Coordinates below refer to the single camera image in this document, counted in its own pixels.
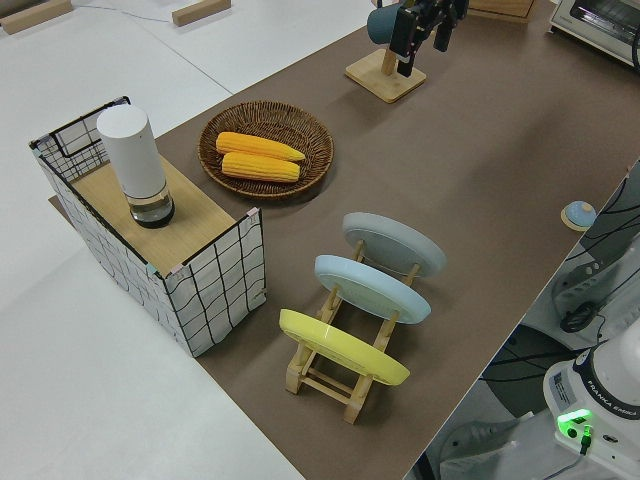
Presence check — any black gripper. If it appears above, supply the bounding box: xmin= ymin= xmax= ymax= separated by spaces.
xmin=388 ymin=0 xmax=470 ymax=78

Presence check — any yellow corn cob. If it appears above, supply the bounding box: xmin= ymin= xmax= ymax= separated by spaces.
xmin=220 ymin=151 xmax=302 ymax=183
xmin=215 ymin=131 xmax=307 ymax=162

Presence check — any light blue plate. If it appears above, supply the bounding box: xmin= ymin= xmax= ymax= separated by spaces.
xmin=313 ymin=254 xmax=432 ymax=325

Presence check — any brown table mat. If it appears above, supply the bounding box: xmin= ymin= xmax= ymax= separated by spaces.
xmin=48 ymin=0 xmax=640 ymax=480

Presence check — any black wire grid basket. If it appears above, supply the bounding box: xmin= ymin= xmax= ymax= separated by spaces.
xmin=28 ymin=95 xmax=266 ymax=359

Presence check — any wooden shelf insert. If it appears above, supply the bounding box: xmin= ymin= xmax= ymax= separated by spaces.
xmin=72 ymin=158 xmax=236 ymax=266

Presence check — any wooden block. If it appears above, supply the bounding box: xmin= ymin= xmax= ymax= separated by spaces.
xmin=171 ymin=0 xmax=232 ymax=27
xmin=0 ymin=0 xmax=72 ymax=35

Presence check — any wooden mug rack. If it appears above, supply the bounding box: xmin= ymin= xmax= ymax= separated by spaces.
xmin=344 ymin=0 xmax=428 ymax=104

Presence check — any white cylindrical bottle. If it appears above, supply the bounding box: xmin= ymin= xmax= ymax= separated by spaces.
xmin=96 ymin=105 xmax=176 ymax=230

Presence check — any dark blue mug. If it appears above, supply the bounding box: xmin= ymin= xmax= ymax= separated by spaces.
xmin=367 ymin=5 xmax=401 ymax=45

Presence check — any white power strip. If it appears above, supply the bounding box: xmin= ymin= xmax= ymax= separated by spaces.
xmin=552 ymin=244 xmax=616 ymax=321

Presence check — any white toaster oven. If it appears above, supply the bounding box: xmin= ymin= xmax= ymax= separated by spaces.
xmin=548 ymin=0 xmax=640 ymax=69

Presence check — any gray plate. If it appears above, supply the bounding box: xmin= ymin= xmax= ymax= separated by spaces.
xmin=341 ymin=212 xmax=447 ymax=280

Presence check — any round wicker basket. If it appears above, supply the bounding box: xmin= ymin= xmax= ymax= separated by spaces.
xmin=198 ymin=101 xmax=335 ymax=200

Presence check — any wooden plate rack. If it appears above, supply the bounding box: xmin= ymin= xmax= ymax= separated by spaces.
xmin=284 ymin=238 xmax=422 ymax=425

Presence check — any yellow plate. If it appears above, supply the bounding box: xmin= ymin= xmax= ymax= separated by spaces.
xmin=278 ymin=308 xmax=412 ymax=386

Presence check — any coiled black cable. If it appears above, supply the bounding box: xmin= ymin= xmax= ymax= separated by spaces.
xmin=559 ymin=299 xmax=609 ymax=334

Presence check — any blue service bell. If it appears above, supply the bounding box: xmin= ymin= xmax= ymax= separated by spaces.
xmin=559 ymin=200 xmax=596 ymax=232

